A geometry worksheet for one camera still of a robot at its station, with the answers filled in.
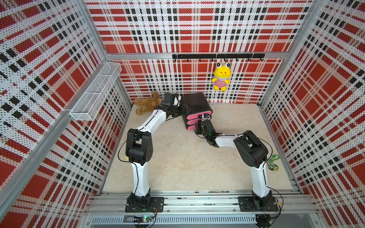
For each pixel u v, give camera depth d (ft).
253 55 2.90
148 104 3.66
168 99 2.47
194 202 2.47
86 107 2.27
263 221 2.23
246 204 2.39
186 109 2.81
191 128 3.33
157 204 2.44
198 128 2.95
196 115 3.03
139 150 1.79
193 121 3.13
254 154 1.77
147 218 2.27
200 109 3.13
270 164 2.84
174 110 2.63
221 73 2.98
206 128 2.59
